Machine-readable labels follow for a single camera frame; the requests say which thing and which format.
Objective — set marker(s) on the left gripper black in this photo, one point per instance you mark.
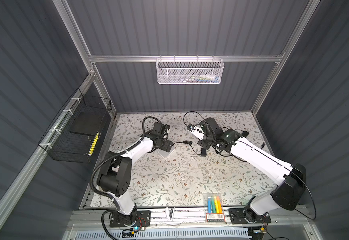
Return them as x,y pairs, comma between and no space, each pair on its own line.
166,145

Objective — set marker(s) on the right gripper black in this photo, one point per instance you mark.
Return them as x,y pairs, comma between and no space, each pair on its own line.
201,144

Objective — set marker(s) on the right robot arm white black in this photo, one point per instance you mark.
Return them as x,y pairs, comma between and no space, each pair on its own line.
290,180

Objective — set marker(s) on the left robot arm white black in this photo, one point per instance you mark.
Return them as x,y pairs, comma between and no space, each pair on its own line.
112,177

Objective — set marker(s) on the floral table mat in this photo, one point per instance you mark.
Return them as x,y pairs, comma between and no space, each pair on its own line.
183,178

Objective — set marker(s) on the box of coloured markers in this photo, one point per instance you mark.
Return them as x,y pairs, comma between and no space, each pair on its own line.
214,210

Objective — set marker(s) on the black pad in basket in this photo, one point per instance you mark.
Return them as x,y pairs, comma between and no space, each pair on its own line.
86,124

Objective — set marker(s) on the white wire mesh basket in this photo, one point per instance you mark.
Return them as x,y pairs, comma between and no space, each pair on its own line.
189,71

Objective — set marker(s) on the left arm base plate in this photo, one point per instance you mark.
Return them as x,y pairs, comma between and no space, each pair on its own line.
136,219

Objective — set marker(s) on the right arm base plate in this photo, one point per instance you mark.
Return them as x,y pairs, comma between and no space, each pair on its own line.
244,216

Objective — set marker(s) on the black wire basket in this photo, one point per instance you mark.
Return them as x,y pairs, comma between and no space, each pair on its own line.
61,145

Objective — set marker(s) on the white perforated cable tray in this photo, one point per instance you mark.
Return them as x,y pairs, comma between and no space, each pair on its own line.
185,233

